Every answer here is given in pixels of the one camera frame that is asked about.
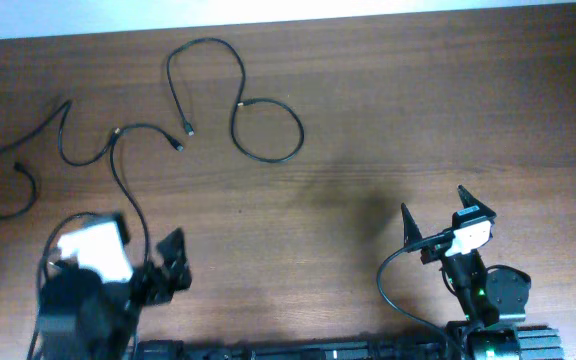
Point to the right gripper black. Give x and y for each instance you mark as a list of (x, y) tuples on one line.
[(434, 252)]

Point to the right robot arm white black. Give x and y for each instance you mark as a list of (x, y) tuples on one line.
[(492, 298)]

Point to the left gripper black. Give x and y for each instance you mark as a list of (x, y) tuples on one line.
[(173, 272)]

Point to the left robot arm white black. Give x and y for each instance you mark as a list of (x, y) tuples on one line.
[(90, 310)]

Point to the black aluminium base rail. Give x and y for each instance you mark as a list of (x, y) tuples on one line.
[(524, 343)]

